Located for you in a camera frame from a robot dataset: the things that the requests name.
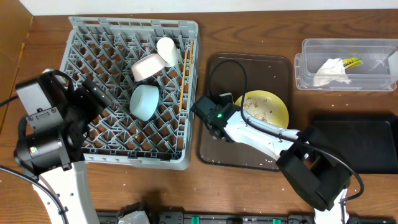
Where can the white napkin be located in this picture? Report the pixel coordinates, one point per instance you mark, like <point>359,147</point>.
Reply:
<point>332,70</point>

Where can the cardboard wall panel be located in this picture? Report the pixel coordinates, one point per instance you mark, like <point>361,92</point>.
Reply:
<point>15,25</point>

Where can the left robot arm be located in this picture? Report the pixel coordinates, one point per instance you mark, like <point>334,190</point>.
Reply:
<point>59,176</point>

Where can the grey dishwasher rack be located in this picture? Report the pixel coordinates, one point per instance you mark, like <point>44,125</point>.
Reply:
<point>103,49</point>

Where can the pink plastic bowl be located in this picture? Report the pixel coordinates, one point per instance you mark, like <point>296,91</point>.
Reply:
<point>147,66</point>

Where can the clear plastic bin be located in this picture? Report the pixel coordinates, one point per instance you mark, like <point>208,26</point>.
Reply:
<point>377,73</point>

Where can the black bin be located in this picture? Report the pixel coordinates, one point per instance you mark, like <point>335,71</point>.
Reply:
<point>368,142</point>

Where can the yellow plate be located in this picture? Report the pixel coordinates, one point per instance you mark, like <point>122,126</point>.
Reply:
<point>266,107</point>

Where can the wooden chopstick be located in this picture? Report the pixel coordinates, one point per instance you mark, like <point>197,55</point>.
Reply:
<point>191,54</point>
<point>183,81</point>

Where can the dark brown tray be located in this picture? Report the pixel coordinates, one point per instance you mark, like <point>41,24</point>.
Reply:
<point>265,72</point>

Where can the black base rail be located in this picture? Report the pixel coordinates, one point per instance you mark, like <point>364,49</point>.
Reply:
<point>178,215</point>

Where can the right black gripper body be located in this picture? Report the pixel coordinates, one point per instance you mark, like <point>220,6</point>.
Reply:
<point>203,108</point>

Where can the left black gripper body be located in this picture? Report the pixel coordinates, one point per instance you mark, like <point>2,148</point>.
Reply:
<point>94,91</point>

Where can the light blue bowl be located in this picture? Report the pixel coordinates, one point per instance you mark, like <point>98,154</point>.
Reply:
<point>144,101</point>

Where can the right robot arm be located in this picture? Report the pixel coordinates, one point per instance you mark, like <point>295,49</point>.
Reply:
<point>318,176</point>

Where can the green snack wrapper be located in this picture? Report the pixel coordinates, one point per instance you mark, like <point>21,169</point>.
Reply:
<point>351,62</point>

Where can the cream plastic cup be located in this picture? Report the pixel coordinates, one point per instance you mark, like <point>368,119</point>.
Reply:
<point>167,49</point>

